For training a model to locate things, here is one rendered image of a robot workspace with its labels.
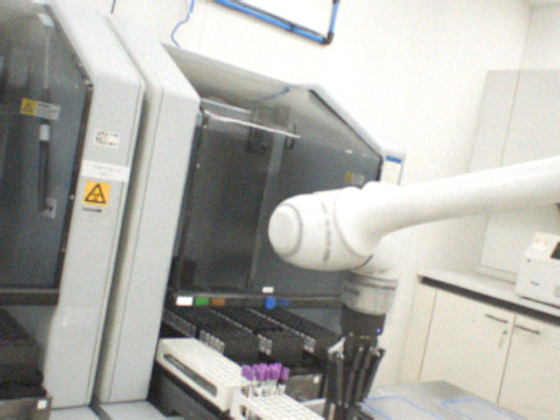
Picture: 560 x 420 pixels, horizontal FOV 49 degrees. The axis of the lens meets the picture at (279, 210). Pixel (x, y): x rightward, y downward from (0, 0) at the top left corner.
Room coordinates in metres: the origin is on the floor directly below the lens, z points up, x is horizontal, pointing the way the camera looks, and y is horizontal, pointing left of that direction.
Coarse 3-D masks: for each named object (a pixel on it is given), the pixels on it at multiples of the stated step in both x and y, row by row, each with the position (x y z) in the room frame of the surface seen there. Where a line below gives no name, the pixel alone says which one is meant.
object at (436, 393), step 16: (400, 384) 1.58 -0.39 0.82; (416, 384) 1.61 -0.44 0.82; (432, 384) 1.64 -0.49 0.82; (448, 384) 1.67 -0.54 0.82; (368, 400) 1.41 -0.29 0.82; (384, 400) 1.43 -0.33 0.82; (400, 400) 1.45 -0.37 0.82; (416, 400) 1.48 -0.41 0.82; (432, 400) 1.50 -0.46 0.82; (448, 400) 1.52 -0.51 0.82; (464, 400) 1.55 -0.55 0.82; (480, 400) 1.57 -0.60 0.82; (368, 416) 1.32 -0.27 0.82; (384, 416) 1.33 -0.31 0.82; (400, 416) 1.35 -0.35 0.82; (416, 416) 1.36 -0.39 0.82; (432, 416) 1.38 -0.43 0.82; (448, 416) 1.41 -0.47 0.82; (464, 416) 1.43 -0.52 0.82; (480, 416) 1.45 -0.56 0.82; (496, 416) 1.47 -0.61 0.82; (512, 416) 1.49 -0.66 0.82
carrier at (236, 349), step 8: (224, 344) 1.47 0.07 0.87; (232, 344) 1.49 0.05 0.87; (240, 344) 1.50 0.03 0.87; (248, 344) 1.52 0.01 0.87; (256, 344) 1.54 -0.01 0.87; (224, 352) 1.48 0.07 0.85; (232, 352) 1.49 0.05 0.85; (240, 352) 1.51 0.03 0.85; (248, 352) 1.52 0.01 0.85; (256, 352) 1.54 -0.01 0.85; (232, 360) 1.49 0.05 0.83; (240, 360) 1.51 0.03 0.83; (248, 360) 1.53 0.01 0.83; (256, 360) 1.54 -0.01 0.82
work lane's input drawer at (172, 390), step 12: (156, 372) 1.38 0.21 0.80; (168, 372) 1.36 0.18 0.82; (156, 384) 1.37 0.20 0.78; (168, 384) 1.34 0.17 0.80; (180, 384) 1.32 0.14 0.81; (168, 396) 1.33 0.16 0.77; (180, 396) 1.29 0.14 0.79; (192, 396) 1.28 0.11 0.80; (180, 408) 1.29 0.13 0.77; (192, 408) 1.25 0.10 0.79; (204, 408) 1.22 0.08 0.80; (216, 408) 1.21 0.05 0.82
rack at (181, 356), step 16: (160, 352) 1.41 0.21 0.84; (176, 352) 1.36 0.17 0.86; (192, 352) 1.38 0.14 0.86; (208, 352) 1.40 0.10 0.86; (176, 368) 1.36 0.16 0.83; (192, 368) 1.30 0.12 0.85; (208, 368) 1.29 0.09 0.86; (224, 368) 1.31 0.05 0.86; (240, 368) 1.33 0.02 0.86; (192, 384) 1.30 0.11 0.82; (208, 384) 1.35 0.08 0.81; (224, 384) 1.21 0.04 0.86; (224, 400) 1.21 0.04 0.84
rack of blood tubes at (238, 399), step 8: (240, 400) 1.17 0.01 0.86; (248, 400) 1.15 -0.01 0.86; (256, 400) 1.16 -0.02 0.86; (264, 400) 1.17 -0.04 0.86; (272, 400) 1.18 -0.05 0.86; (280, 400) 1.18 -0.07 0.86; (288, 400) 1.19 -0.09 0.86; (232, 408) 1.18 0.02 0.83; (256, 408) 1.13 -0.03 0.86; (264, 408) 1.13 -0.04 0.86; (272, 408) 1.14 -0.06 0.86; (280, 408) 1.14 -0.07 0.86; (288, 408) 1.15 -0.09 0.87; (296, 408) 1.16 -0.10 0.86; (304, 408) 1.16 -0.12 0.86; (240, 416) 1.16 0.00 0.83; (248, 416) 1.17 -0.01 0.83; (256, 416) 1.17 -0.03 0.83; (264, 416) 1.11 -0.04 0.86; (272, 416) 1.09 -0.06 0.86; (280, 416) 1.10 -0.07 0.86; (288, 416) 1.11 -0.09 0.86; (296, 416) 1.12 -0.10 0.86; (304, 416) 1.12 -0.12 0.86; (312, 416) 1.14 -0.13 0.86
